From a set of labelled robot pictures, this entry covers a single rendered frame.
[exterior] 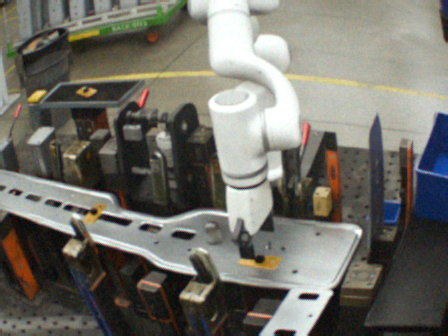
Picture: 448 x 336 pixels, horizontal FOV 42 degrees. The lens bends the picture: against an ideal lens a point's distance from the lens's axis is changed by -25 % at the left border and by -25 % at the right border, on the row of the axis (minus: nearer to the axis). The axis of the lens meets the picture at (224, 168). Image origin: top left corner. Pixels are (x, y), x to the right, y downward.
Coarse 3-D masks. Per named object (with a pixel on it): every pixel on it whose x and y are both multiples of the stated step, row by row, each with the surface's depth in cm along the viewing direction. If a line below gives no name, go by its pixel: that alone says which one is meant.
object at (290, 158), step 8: (288, 152) 156; (296, 152) 154; (288, 160) 157; (296, 160) 155; (288, 168) 157; (296, 168) 155; (288, 176) 159; (296, 176) 156; (296, 184) 157; (288, 192) 160; (296, 192) 158
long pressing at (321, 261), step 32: (0, 192) 190; (32, 192) 187; (64, 192) 183; (96, 192) 180; (64, 224) 170; (96, 224) 168; (160, 224) 165; (192, 224) 163; (224, 224) 162; (288, 224) 157; (320, 224) 154; (352, 224) 151; (160, 256) 155; (224, 256) 152; (288, 256) 148; (320, 256) 145; (352, 256) 143; (288, 288) 139; (320, 288) 136
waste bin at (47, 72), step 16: (48, 32) 449; (64, 32) 441; (32, 48) 421; (48, 48) 411; (64, 48) 426; (16, 64) 418; (32, 64) 414; (48, 64) 418; (64, 64) 435; (32, 80) 424; (48, 80) 427; (64, 80) 440; (64, 112) 449
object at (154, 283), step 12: (156, 276) 150; (144, 288) 146; (156, 288) 146; (168, 288) 151; (156, 300) 147; (168, 300) 150; (156, 312) 150; (168, 312) 151; (168, 324) 153; (180, 324) 157
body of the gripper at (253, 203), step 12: (264, 180) 135; (228, 192) 135; (240, 192) 134; (252, 192) 135; (264, 192) 139; (228, 204) 136; (240, 204) 135; (252, 204) 135; (264, 204) 140; (228, 216) 138; (240, 216) 136; (252, 216) 136; (264, 216) 141; (252, 228) 137
